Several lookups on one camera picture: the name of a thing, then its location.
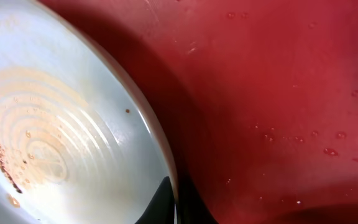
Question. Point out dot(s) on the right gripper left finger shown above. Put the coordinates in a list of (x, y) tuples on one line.
[(161, 209)]

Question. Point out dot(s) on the white plate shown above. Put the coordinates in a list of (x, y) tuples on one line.
[(79, 142)]

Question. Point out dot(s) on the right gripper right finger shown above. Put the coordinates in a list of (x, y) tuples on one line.
[(191, 208)]

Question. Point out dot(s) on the red plastic tray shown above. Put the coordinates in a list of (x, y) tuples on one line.
[(258, 99)]

